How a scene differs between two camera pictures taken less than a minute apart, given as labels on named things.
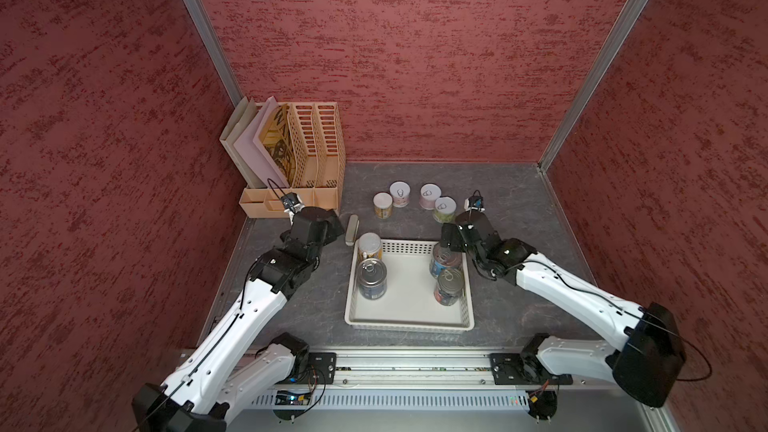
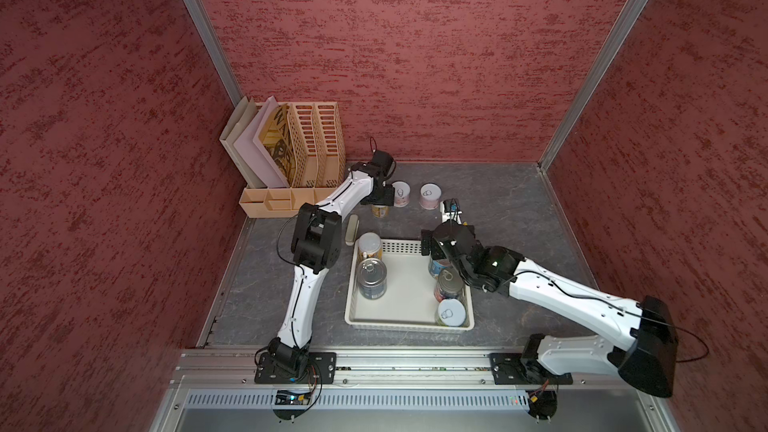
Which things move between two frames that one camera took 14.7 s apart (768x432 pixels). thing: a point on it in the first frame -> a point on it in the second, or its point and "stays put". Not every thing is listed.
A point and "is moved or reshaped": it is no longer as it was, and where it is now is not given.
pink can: (400, 192) stays put
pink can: (429, 192) stays put
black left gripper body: (328, 236) -> (383, 196)
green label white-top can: (445, 209) is moved or reshaped
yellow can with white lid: (369, 247) stays put
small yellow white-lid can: (382, 202) stays put
